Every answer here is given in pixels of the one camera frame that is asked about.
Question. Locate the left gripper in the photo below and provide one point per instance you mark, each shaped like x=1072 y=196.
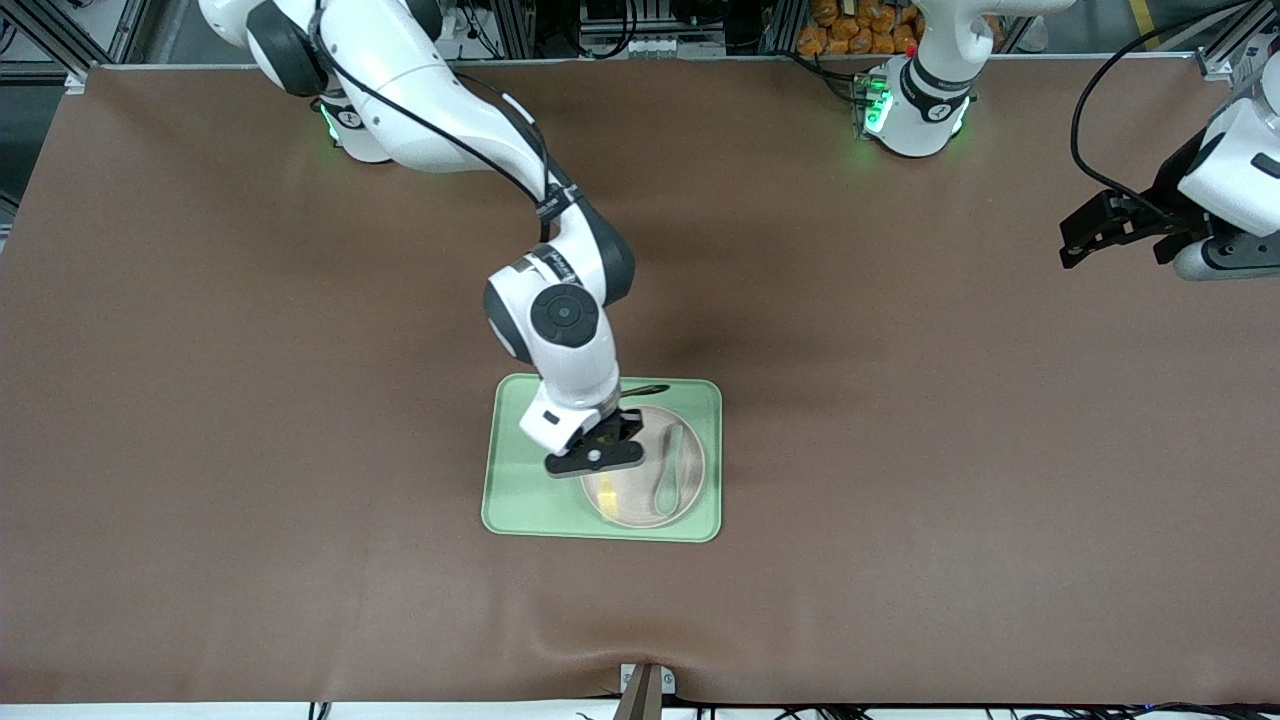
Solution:
x=1168 y=192

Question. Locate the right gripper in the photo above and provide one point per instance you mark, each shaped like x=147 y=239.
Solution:
x=617 y=428

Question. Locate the round beige plate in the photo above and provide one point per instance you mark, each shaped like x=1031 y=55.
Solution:
x=640 y=500

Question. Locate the teal green plastic spoon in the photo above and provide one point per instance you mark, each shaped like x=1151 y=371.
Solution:
x=668 y=480

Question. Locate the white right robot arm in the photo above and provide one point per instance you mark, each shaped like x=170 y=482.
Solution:
x=430 y=90

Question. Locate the mint green rectangular tray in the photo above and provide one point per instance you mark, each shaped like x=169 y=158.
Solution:
x=520 y=490

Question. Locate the brown table mat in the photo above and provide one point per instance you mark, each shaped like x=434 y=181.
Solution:
x=300 y=450

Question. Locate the bag of orange items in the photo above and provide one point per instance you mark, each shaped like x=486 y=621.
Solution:
x=850 y=30

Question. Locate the white socket bar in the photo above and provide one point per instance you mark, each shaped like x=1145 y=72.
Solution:
x=650 y=47

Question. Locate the metal table edge bracket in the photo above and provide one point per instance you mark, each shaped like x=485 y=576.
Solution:
x=645 y=695

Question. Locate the aluminium frame post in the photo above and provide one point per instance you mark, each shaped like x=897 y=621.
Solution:
x=512 y=25

